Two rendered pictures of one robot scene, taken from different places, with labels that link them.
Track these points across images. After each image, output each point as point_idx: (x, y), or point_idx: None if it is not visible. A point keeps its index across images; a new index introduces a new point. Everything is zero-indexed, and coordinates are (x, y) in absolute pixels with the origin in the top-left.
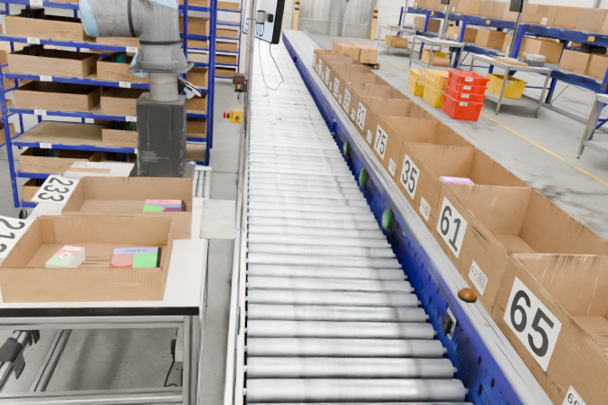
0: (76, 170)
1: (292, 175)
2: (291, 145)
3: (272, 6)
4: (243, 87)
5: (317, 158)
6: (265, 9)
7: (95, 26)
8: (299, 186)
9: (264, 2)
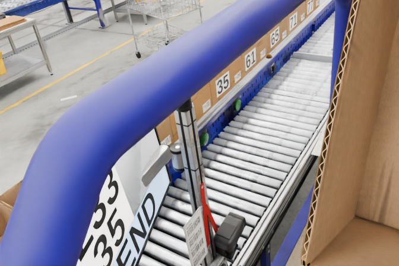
0: None
1: (240, 178)
2: (183, 241)
3: (149, 143)
4: (217, 249)
5: (186, 203)
6: (140, 173)
7: None
8: (247, 162)
9: (132, 168)
